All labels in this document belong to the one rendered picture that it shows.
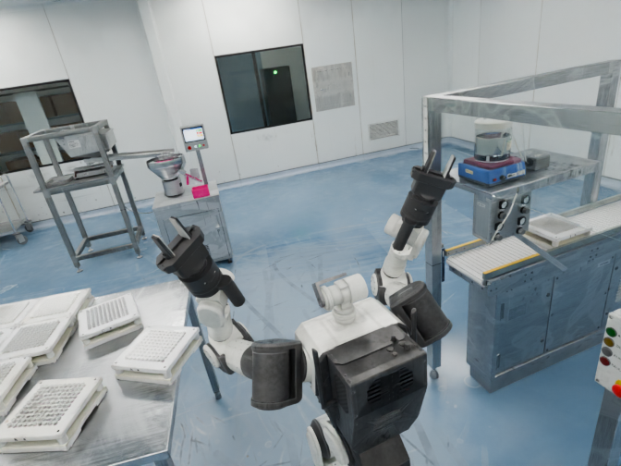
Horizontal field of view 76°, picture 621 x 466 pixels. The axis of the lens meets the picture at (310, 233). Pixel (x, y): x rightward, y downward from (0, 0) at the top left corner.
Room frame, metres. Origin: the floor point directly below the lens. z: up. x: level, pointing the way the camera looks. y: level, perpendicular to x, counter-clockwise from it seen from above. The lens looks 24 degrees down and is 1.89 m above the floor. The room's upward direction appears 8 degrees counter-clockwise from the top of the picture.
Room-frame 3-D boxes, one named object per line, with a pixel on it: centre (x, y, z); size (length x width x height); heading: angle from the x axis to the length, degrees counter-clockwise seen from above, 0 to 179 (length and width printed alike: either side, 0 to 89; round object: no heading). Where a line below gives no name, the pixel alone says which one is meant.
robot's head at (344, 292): (0.86, -0.06, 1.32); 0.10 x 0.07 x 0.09; 110
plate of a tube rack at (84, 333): (1.58, 0.98, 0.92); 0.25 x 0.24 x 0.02; 27
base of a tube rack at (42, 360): (1.47, 1.26, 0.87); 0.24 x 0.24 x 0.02; 6
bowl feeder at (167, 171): (3.95, 1.24, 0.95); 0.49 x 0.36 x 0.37; 103
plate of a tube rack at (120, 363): (1.28, 0.66, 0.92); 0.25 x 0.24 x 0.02; 163
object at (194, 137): (4.09, 1.01, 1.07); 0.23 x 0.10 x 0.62; 103
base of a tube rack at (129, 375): (1.28, 0.66, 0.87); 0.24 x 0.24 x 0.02; 73
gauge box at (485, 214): (1.58, -0.84, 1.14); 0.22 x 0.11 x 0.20; 107
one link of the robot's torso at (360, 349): (0.80, -0.08, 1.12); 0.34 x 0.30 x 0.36; 110
